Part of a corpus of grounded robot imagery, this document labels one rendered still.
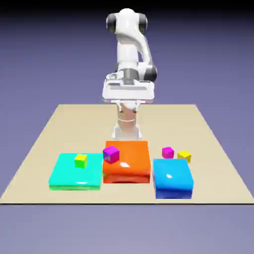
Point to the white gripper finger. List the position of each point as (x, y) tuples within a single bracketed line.
[(121, 107), (135, 107)]

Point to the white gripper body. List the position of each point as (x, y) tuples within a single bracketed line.
[(129, 93)]

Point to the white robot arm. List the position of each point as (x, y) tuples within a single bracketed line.
[(127, 39)]

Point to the small purple cube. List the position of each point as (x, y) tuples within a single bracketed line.
[(111, 154)]

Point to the small magenta cube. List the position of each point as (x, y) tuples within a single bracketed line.
[(167, 152)]

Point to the small yellow-green cube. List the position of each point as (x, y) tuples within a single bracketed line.
[(81, 161)]

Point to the small yellow cube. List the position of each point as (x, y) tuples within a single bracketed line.
[(184, 155)]

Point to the large orange box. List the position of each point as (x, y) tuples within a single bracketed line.
[(133, 158)]

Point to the large blue box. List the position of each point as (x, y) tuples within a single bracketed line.
[(172, 178)]

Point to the large teal box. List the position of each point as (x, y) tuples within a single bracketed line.
[(75, 174)]

